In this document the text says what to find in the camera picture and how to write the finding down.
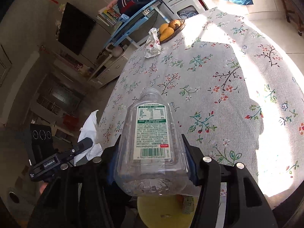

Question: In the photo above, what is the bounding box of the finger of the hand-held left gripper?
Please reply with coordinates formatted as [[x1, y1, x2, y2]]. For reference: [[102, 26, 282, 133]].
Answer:
[[72, 137, 93, 158]]

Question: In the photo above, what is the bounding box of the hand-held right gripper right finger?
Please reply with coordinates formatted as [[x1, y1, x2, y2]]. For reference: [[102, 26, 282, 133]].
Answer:
[[182, 134, 278, 228]]

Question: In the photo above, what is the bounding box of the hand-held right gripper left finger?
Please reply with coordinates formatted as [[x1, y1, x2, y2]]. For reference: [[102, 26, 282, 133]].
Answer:
[[27, 135, 130, 228]]

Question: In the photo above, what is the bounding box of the white tissue paper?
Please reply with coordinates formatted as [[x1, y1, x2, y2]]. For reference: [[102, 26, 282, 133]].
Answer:
[[74, 110, 103, 166]]

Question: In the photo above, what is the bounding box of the clear plastic bottle green label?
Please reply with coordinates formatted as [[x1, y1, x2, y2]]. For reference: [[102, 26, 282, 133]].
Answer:
[[114, 88, 195, 196]]

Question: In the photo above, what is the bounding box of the small pale green carton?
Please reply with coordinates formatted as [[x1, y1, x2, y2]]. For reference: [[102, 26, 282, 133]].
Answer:
[[182, 196, 194, 215]]

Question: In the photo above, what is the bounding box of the cream TV cabinet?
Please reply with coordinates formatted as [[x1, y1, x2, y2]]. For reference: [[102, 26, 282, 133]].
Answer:
[[53, 50, 130, 83]]

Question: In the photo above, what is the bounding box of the black television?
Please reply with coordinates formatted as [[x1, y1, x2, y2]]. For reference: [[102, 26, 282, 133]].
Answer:
[[58, 2, 96, 55]]

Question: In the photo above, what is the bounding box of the crumpled white plastic bag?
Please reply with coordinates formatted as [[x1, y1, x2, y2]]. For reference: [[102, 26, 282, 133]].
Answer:
[[145, 28, 162, 59]]

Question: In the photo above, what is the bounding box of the row of books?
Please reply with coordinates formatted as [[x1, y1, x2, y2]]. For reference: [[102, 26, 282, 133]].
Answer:
[[97, 5, 121, 26]]

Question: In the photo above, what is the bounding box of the blue and white desk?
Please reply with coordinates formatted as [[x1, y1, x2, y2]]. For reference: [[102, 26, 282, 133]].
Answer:
[[103, 0, 171, 50]]

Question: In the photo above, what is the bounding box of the dark wicker fruit basket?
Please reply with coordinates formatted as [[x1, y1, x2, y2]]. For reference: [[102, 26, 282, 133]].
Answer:
[[158, 18, 186, 44]]

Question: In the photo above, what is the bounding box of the white plastic stool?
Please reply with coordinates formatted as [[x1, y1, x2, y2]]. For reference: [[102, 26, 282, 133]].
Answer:
[[167, 0, 207, 19]]

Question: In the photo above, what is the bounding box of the wooden chair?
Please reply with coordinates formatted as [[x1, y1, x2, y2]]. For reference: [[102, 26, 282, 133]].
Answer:
[[278, 0, 304, 36]]

